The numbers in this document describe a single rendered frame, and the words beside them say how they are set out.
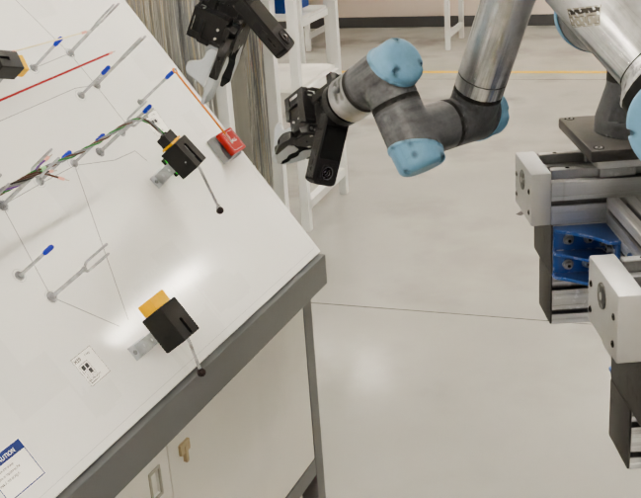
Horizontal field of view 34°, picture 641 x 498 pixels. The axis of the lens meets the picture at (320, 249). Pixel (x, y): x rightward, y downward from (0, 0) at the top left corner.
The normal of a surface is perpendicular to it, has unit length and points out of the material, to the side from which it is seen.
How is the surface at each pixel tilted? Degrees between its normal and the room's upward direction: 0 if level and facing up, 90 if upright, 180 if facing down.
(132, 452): 90
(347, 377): 0
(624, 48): 78
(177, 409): 90
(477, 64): 98
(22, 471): 53
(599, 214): 90
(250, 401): 90
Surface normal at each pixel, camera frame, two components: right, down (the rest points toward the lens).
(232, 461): 0.92, 0.07
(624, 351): 0.02, 0.36
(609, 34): -0.65, 0.07
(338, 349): -0.07, -0.93
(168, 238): 0.69, -0.51
